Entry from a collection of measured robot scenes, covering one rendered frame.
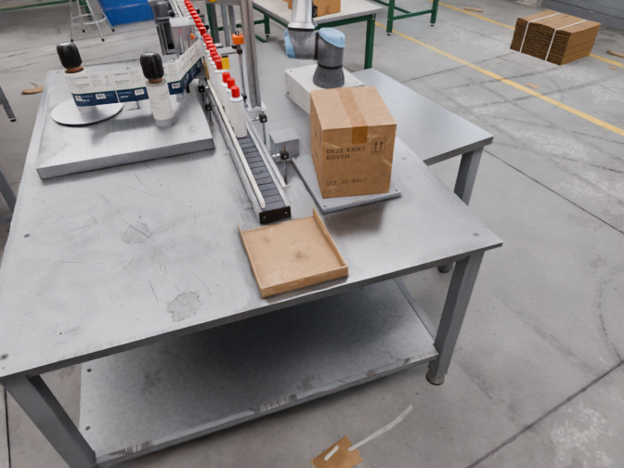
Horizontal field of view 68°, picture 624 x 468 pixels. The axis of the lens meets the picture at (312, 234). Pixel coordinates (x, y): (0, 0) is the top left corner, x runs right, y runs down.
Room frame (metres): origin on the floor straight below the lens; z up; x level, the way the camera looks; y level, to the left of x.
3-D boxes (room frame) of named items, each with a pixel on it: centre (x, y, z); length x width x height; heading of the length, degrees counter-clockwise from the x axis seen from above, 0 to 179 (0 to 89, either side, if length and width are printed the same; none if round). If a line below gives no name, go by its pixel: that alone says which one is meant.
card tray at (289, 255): (1.05, 0.07, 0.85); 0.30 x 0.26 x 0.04; 18
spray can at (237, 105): (1.72, 0.29, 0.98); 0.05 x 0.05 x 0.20
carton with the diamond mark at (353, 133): (1.47, -0.14, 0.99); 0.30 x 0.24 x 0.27; 7
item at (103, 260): (1.85, 0.44, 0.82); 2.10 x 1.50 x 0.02; 18
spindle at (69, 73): (1.97, 1.01, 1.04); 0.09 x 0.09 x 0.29
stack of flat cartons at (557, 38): (5.09, -2.61, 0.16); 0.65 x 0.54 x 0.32; 33
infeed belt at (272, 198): (2.00, 0.38, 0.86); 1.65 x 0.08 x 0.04; 18
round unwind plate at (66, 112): (1.97, 1.01, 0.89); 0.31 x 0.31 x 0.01
